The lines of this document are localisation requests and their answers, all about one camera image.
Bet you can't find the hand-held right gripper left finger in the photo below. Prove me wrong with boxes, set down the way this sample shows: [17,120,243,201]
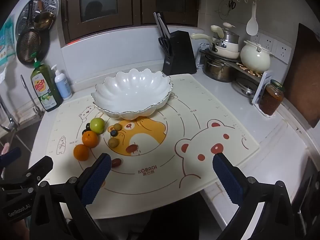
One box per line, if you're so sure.
[29,152,112,240]

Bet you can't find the steel lidded pot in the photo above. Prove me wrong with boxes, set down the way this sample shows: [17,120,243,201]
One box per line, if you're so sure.
[222,30,240,46]

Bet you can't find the glass jar of orange preserve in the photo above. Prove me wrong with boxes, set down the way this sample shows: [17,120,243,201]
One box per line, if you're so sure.
[258,79,285,116]

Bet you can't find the perforated steel steamer plate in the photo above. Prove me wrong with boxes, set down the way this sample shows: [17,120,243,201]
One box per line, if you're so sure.
[15,0,59,38]

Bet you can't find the steel pan lid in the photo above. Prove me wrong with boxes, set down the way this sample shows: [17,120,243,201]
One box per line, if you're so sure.
[231,79,258,97]

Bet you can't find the green round fruit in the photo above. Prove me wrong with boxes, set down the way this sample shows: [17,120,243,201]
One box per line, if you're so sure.
[90,117,105,134]

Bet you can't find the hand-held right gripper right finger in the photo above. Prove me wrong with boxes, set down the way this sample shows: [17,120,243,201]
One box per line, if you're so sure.
[212,152,293,240]

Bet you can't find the white scalloped bowl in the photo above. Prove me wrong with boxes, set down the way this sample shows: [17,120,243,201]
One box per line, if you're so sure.
[91,68,173,120]

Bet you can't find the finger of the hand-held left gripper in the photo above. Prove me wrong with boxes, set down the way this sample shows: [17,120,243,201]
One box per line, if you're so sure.
[0,156,54,193]
[0,147,22,168]

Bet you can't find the teal white plastic packet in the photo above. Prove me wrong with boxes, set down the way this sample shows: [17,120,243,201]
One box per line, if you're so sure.
[0,19,15,80]

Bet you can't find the white ceramic pot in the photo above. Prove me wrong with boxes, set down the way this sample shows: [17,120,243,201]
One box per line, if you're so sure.
[240,40,272,74]

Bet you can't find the white rice paddle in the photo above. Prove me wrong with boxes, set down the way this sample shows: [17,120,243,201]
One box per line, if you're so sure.
[246,2,259,36]

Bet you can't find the orange mandarin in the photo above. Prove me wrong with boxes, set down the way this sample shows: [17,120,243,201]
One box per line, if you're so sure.
[82,131,98,148]
[73,144,90,161]

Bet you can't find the black knife block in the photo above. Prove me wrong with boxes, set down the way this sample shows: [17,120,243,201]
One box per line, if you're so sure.
[162,30,197,76]

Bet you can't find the round mesh strainer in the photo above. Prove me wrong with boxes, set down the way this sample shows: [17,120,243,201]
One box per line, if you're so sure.
[16,2,42,64]

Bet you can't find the wooden trivet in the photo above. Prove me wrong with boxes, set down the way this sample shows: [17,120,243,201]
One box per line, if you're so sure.
[236,62,263,78]

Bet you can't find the thin curved steel faucet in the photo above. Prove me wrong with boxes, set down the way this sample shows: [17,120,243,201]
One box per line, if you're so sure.
[20,74,44,118]

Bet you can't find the large dark cutting board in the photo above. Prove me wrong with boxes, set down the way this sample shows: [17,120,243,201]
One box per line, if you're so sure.
[282,23,320,128]

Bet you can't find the cream bear print baking mat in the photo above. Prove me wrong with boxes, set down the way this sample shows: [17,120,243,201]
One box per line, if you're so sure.
[46,74,261,196]

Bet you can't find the cream saucepan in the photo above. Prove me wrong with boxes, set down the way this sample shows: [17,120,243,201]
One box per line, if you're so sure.
[191,33,241,59]

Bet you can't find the green dish soap bottle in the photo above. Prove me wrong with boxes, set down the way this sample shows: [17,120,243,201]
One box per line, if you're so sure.
[30,60,63,112]

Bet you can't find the steel stockpot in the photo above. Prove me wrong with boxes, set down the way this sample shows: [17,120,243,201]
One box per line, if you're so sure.
[202,55,234,83]

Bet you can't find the white pump bottle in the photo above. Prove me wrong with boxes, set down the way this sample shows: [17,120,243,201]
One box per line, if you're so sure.
[51,64,72,100]

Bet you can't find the brass ladle pot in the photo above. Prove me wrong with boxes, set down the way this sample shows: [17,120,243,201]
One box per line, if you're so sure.
[32,0,55,30]

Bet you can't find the black kitchen scissors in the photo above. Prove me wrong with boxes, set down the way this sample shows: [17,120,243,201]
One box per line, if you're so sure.
[158,37,173,55]

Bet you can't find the steel handled knife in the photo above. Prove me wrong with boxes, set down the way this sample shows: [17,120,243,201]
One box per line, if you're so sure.
[156,12,168,38]
[160,12,171,36]
[153,12,166,39]

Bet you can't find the dark brown window frame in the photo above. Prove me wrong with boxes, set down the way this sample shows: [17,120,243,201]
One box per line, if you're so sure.
[57,0,200,48]

